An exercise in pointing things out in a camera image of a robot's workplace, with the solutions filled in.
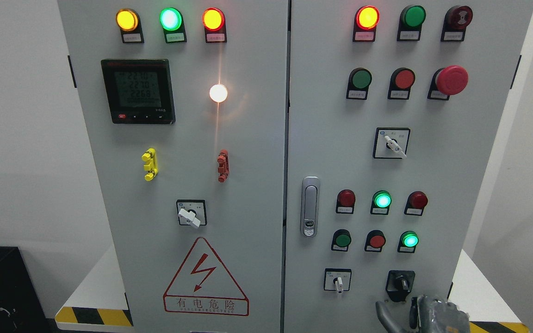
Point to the black rotary knob switch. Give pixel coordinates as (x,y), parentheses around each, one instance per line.
(399,284)

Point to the red plastic terminal clip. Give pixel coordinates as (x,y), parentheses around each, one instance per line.
(223,165)

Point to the dark red indicator left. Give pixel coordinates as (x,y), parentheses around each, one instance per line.
(345,202)

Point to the white glowing indicator light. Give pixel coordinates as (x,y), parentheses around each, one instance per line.
(218,93)

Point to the grey left cabinet door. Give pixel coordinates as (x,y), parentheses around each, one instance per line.
(245,213)

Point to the grey cabinet door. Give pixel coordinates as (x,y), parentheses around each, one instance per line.
(332,138)
(245,213)

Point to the green push button lower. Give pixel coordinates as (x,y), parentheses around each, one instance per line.
(341,240)

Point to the green push button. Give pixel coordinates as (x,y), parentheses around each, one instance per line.
(341,240)
(358,84)

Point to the yellow plastic terminal clip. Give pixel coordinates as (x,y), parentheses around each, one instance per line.
(150,164)

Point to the green lit indicator middle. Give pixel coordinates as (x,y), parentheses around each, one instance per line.
(381,202)

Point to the green push button upper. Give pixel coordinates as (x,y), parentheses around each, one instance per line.
(358,84)

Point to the red push button lower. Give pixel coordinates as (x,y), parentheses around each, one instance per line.
(375,241)

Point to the red push button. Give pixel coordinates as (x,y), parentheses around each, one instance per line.
(401,82)
(375,241)

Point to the red electric hazard warning sticker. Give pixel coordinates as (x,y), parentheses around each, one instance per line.
(204,285)

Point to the grey right cabinet door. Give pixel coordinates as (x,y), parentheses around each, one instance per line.
(332,138)

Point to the black digital power meter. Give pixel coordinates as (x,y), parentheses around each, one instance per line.
(139,91)

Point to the red indicator right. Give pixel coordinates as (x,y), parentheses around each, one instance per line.
(416,203)

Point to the red-rimmed orange indicator light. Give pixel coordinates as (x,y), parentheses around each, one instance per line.
(215,26)

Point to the green illuminated button lower right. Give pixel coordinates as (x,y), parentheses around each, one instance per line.
(407,242)

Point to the red push button upper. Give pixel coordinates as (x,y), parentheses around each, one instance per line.
(401,82)

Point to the green lit indicator light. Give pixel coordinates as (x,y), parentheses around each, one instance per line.
(172,22)

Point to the red lit indicator right door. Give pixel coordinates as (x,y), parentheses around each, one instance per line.
(365,24)

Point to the yellow indicator light top left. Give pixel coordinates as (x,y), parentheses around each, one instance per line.
(130,26)

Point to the red mushroom emergency stop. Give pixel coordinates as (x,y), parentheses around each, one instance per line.
(448,81)

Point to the green unlit indicator top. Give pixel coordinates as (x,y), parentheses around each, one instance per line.
(410,23)

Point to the white platform with hazard stripes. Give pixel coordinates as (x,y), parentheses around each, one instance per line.
(99,303)

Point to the dark red buzzer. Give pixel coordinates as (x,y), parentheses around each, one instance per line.
(456,21)

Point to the black box lower left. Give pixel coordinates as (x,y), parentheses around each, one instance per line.
(20,309)

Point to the silver door latch handle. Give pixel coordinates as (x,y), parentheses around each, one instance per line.
(310,206)

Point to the white lever selector switch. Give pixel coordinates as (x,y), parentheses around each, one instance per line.
(191,212)

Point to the white handle rotary switch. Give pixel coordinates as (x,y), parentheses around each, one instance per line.
(391,143)

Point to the small white selector switch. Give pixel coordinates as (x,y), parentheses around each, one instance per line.
(337,280)

